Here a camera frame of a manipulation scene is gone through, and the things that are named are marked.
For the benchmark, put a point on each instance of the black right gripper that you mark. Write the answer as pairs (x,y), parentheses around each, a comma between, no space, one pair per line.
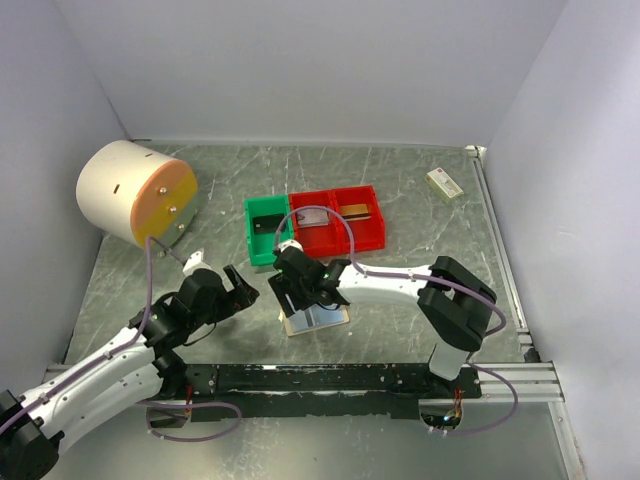
(281,286)

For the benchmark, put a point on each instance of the green plastic bin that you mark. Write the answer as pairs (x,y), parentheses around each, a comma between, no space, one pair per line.
(261,247)

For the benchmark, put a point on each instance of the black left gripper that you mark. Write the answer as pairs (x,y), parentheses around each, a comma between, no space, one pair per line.
(243,296)

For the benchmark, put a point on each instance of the white cylinder with orange face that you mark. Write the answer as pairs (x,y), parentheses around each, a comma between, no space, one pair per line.
(133,192)

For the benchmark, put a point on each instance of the grey striped credit card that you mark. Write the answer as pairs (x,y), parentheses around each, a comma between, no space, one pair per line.
(308,319)

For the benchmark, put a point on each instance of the black credit card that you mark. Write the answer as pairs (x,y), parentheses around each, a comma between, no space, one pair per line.
(266,224)

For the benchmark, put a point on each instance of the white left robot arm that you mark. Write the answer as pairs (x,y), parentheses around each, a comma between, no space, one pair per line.
(137,364)

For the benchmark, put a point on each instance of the red bin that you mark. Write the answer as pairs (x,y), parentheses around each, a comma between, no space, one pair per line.
(370,234)
(317,242)

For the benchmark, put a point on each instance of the small white cardboard box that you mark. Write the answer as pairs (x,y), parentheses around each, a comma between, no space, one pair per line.
(443,185)

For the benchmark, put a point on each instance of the tan card holder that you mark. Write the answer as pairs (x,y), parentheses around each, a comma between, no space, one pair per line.
(338,316)

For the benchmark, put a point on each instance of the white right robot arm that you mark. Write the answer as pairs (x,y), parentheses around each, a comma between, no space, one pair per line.
(456,303)

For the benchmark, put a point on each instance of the red bin middle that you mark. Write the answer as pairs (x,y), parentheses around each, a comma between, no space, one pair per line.
(317,242)

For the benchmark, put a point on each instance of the silver credit card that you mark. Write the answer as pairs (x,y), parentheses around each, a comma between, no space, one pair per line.
(312,217)

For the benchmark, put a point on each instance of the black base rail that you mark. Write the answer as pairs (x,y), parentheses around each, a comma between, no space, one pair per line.
(397,390)

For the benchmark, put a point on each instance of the red bin right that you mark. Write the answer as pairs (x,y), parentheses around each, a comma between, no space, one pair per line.
(370,234)

